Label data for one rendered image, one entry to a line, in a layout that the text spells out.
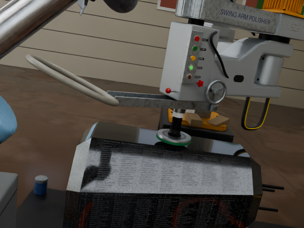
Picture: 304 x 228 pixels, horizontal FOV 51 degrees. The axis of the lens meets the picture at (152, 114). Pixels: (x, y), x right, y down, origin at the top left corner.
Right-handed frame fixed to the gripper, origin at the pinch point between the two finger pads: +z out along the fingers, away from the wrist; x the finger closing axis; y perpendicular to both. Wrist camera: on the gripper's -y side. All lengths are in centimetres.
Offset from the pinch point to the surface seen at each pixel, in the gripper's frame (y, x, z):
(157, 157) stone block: -51, 61, 48
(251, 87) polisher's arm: -82, 82, -17
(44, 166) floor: -124, -65, 129
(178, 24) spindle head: -34, 41, -24
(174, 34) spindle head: -37, 39, -18
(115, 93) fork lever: -24.5, 31.8, 26.6
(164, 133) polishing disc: -59, 55, 35
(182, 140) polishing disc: -57, 68, 33
